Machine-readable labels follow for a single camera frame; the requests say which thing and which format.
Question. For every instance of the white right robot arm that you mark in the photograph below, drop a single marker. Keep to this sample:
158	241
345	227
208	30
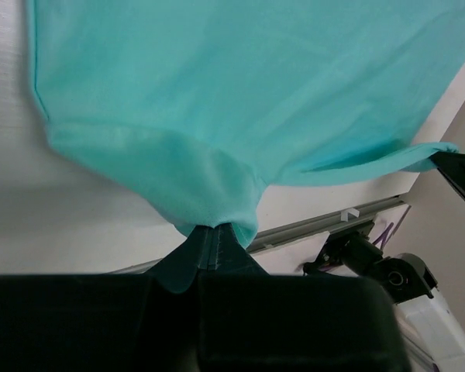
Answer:
429	235

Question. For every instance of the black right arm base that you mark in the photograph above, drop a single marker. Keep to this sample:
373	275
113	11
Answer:
349	247

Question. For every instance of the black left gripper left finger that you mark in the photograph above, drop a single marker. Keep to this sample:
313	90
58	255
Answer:
103	322

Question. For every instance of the teal t shirt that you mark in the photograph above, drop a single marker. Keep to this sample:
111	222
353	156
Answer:
199	106

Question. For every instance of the aluminium table edge rail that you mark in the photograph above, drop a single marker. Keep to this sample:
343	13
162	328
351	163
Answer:
334	223

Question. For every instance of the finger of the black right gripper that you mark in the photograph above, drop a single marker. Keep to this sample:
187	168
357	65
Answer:
452	168

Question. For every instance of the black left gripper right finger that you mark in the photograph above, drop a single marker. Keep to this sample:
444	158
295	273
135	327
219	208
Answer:
253	321

